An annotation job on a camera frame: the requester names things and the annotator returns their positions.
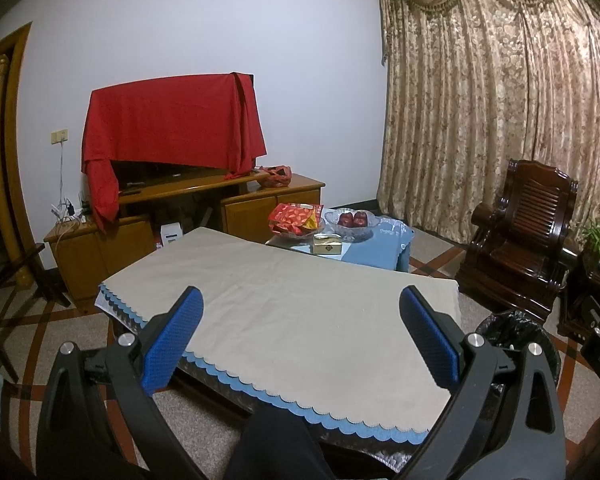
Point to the red plastic bag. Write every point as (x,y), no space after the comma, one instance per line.
(276,176)

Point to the red patterned snack bag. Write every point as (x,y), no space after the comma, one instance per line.
(290,217)

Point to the dark wooden side table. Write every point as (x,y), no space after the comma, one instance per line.
(580,290)

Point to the red cloth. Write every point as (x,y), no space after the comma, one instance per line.
(170,120)

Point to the power strip with plugs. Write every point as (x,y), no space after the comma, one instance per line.
(70,212)

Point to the dark wooden armchair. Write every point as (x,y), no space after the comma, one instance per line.
(520,240)

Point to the bin with black bag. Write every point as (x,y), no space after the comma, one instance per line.
(515,330)

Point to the person's dark trouser leg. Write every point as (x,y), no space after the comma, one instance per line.
(275,445)

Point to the glass fruit bowl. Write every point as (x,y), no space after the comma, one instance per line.
(360,232)

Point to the cream tissue box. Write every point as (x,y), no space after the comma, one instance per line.
(328,247)

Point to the beige patterned curtain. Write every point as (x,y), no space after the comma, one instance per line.
(490,85)

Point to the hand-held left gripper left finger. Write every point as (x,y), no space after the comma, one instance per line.
(175,340)

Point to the dark wooden folding stand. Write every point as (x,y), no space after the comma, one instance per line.
(50,285)

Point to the wooden television cabinet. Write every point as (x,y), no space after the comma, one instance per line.
(250,210)

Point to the wall outlet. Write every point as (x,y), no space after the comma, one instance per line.
(59,135)

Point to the small white box device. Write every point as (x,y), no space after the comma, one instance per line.
(172,234)

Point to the grey quilted table cover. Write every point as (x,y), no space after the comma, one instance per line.
(375,457)

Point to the red apple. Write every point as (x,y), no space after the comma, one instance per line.
(346,219)
(360,218)

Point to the beige tablecloth with blue trim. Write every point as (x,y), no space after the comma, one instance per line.
(290,305)

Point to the black television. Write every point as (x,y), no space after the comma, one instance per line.
(170,172)

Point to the yellow snack packet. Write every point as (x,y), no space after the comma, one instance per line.
(312,220)

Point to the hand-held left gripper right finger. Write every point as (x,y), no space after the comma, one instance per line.
(427,340)

